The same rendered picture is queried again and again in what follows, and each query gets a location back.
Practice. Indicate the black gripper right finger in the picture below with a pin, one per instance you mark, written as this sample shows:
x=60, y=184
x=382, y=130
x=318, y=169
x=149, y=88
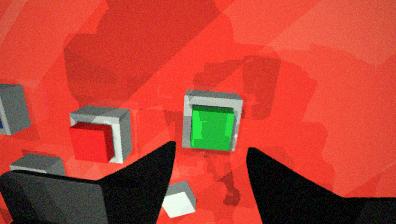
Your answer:
x=285, y=197

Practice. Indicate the red button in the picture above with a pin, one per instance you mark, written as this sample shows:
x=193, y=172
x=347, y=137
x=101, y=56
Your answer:
x=101, y=134

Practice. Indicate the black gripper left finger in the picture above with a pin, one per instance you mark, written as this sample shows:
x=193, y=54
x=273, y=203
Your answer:
x=131, y=195

